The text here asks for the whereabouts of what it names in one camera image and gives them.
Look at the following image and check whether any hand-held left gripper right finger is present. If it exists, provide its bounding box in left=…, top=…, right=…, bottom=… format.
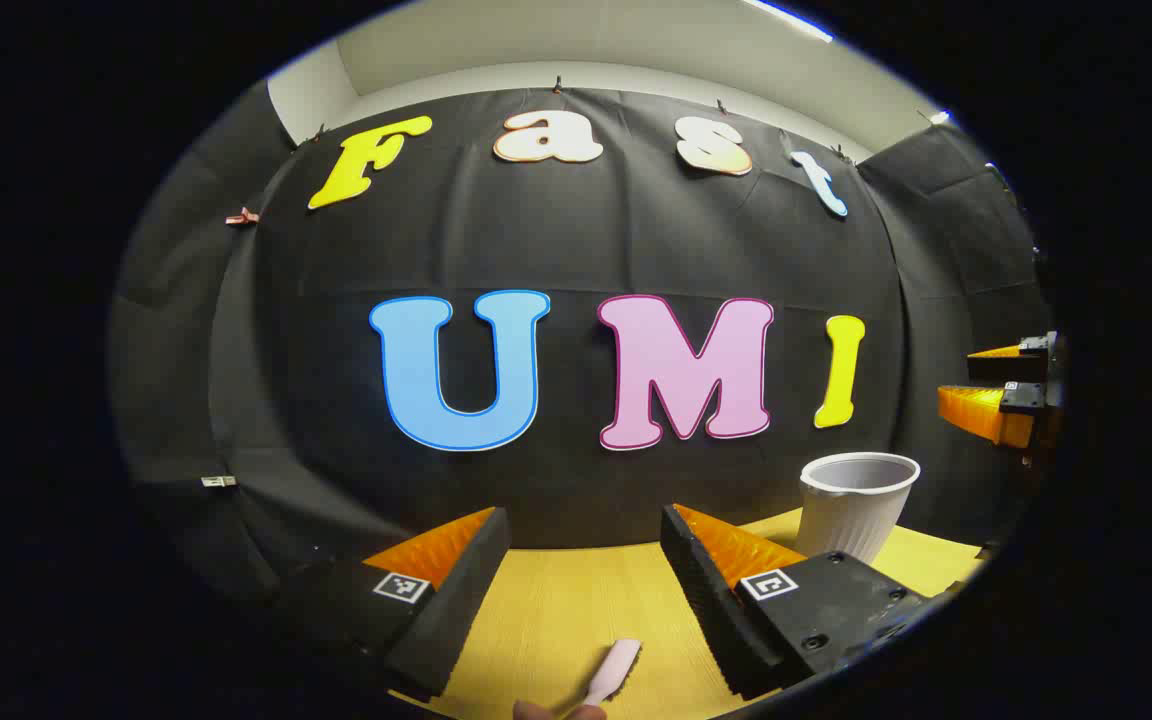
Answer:
left=661, top=503, right=937, bottom=701

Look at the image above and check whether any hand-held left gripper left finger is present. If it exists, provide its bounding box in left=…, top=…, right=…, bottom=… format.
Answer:
left=271, top=505, right=513, bottom=703

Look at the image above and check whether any small lilac broom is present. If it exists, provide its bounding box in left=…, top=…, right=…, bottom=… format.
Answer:
left=576, top=639, right=643, bottom=709

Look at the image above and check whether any white ribbed garbage bin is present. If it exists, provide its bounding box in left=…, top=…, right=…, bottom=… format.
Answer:
left=796, top=452, right=922, bottom=566

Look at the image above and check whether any yellow wooden desktop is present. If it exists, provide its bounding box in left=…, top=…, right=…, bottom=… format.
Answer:
left=391, top=505, right=987, bottom=720

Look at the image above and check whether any black backdrop cloth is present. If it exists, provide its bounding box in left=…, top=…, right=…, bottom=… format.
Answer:
left=106, top=85, right=1057, bottom=601

